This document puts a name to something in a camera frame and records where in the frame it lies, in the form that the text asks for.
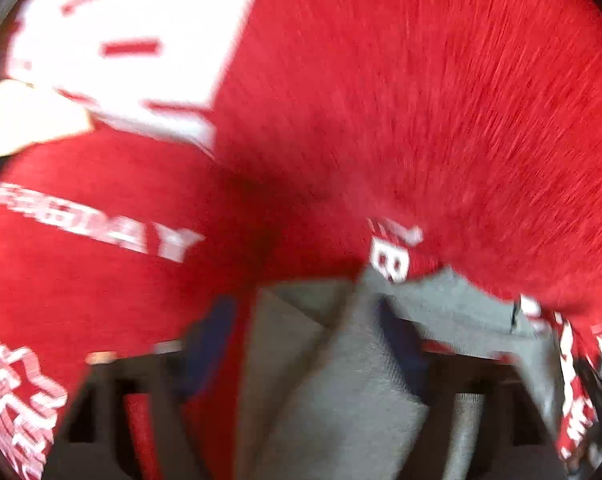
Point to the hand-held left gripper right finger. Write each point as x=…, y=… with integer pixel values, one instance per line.
x=398, y=340

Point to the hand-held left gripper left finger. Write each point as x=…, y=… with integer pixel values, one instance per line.
x=211, y=340

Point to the grey long-sleeve shirt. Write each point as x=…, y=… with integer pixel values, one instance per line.
x=341, y=385

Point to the red printed blanket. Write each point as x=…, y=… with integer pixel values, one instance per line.
x=106, y=270

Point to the red printed folded quilt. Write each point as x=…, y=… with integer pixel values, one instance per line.
x=431, y=85

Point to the white cloth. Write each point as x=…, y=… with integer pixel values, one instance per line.
x=21, y=120

